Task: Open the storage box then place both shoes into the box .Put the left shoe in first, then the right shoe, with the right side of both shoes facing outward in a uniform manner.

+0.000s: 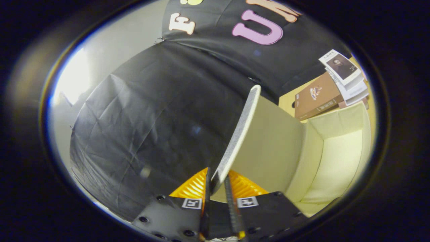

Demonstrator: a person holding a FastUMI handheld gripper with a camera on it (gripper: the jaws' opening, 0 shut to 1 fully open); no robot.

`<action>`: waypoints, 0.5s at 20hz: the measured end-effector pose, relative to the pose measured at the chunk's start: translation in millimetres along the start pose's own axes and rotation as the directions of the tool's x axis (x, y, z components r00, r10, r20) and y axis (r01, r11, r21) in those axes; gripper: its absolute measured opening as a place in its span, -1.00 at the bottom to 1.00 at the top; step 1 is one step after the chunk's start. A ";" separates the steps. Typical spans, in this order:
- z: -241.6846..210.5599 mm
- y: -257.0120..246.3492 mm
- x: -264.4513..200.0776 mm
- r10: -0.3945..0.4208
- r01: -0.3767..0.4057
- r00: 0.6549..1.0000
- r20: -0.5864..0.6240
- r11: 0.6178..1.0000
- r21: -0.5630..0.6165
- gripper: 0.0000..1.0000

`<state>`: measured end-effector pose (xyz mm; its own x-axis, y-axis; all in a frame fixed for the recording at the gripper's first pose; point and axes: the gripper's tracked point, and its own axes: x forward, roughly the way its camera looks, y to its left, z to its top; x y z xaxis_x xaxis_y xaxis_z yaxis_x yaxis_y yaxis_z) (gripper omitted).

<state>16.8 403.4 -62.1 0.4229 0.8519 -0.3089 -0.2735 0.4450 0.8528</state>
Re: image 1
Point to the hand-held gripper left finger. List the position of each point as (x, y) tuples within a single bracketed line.
[(168, 218)]

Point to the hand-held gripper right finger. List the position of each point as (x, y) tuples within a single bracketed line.
[(265, 215)]

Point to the beige fabric storage box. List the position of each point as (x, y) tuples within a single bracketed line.
[(275, 148)]

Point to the black backdrop cloth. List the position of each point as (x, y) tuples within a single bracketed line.
[(151, 117)]

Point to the brown cover book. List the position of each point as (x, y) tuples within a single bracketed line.
[(315, 99)]

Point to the reddish spine book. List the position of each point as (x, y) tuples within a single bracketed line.
[(357, 101)]

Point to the plain white book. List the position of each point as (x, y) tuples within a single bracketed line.
[(352, 90)]

